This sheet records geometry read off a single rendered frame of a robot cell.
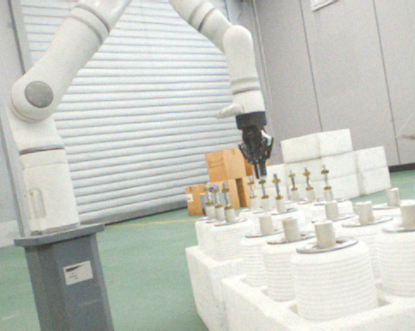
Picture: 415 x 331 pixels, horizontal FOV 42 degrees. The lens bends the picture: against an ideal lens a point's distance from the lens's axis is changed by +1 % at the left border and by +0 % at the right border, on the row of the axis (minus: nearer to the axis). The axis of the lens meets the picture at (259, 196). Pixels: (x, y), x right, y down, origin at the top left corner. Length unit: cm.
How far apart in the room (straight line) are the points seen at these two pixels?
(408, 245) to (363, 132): 673
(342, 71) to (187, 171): 253
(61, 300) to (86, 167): 547
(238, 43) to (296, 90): 685
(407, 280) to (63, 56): 86
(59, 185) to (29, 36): 559
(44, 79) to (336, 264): 80
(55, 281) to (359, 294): 72
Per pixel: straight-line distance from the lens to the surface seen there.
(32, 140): 119
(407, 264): 66
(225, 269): 108
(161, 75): 737
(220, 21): 132
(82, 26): 127
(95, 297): 120
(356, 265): 61
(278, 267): 72
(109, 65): 702
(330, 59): 769
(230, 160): 520
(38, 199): 118
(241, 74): 128
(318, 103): 782
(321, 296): 61
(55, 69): 122
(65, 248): 117
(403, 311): 61
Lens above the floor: 36
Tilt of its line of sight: 3 degrees down
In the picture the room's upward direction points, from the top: 10 degrees counter-clockwise
